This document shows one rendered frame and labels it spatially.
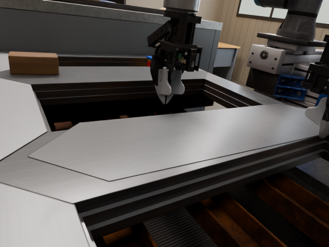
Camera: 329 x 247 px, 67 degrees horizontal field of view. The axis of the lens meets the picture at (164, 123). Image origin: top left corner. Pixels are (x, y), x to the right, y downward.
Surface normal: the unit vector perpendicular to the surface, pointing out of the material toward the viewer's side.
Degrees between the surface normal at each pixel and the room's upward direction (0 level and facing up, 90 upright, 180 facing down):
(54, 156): 0
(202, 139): 0
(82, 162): 0
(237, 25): 90
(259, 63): 90
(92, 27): 90
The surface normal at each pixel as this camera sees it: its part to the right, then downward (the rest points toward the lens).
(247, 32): -0.79, 0.16
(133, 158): 0.13, -0.90
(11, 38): 0.51, 0.42
